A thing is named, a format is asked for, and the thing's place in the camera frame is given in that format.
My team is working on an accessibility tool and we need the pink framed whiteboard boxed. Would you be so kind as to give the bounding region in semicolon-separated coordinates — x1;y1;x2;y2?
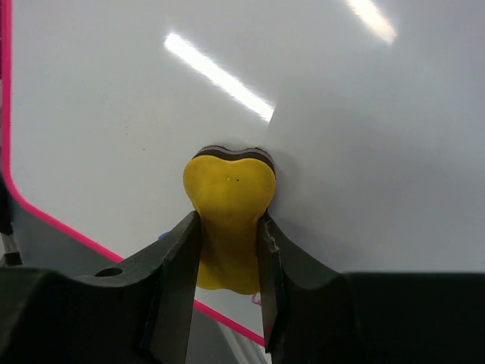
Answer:
0;0;485;348

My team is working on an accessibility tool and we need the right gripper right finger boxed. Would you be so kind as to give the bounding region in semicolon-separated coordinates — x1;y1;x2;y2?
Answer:
257;215;484;363

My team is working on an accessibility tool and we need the black wire whiteboard stand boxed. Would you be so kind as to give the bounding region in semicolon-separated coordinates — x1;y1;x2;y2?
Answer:
1;176;22;268

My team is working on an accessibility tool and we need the yellow bone-shaped eraser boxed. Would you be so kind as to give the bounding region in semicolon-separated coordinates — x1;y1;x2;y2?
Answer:
183;146;277;295

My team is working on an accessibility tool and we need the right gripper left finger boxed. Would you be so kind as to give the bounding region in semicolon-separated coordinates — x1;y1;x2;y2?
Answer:
1;212;200;363

